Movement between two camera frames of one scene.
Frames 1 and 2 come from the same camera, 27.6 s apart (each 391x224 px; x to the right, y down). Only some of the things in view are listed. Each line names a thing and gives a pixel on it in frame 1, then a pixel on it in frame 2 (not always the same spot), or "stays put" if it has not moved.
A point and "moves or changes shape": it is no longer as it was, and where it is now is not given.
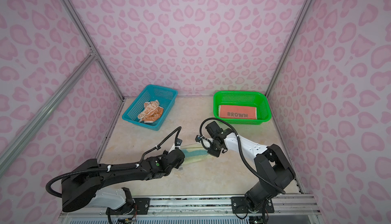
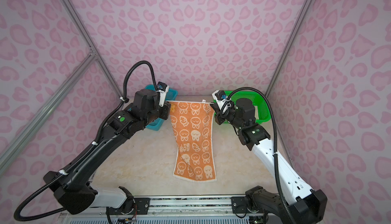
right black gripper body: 213,151 -> 230,117
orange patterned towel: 152,111 moves or changes shape
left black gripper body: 168,154 -> 159,112
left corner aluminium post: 76,19 stays put
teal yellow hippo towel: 195,152 -> 256,113
